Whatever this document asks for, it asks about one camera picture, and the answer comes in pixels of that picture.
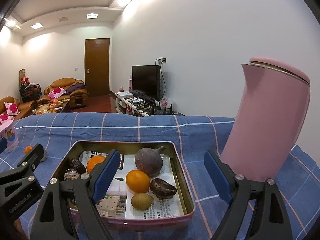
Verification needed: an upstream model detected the dark round pastry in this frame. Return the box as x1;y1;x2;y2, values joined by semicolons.
63;158;86;181
150;178;177;200

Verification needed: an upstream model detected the large orange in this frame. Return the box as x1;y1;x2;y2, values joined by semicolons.
86;155;105;173

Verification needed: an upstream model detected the dark purple round fruit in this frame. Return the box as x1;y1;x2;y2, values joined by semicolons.
135;146;167;178

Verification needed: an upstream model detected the pink cartoon cup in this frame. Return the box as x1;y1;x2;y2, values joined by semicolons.
1;120;18;153

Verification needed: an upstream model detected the small orange on cloth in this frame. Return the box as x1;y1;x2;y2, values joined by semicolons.
24;146;33;154

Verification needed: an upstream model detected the blue plaid tablecloth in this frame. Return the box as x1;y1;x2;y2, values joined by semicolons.
1;113;319;239

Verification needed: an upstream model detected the black cluttered rack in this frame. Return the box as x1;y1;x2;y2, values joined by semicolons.
19;83;42;103

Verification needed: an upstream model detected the cluttered coffee table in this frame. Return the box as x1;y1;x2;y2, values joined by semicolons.
34;99;69;115

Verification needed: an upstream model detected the pink floral cushion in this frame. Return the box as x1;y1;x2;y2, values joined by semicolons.
48;87;66;99

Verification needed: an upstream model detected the brown leather armchair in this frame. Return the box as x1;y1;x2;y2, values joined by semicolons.
39;77;88;108

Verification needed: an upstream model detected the printed paper liner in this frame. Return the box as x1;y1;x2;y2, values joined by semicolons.
96;154;184;219

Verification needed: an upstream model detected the green-brown kiwi in tin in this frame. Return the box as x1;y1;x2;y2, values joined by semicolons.
131;193;153;211

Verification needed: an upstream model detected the small orange in tin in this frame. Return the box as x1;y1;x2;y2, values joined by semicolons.
126;170;150;193

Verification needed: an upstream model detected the pink electric kettle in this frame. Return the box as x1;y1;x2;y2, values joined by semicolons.
221;57;311;181

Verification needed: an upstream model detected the pink metal tin box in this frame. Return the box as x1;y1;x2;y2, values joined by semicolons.
53;141;195;231

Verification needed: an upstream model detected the white tv stand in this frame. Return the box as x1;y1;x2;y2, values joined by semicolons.
114;92;159;117

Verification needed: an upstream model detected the brown wooden door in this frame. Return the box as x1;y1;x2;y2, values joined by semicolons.
85;38;110;98

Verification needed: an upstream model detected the black television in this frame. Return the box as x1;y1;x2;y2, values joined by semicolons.
132;65;161;100

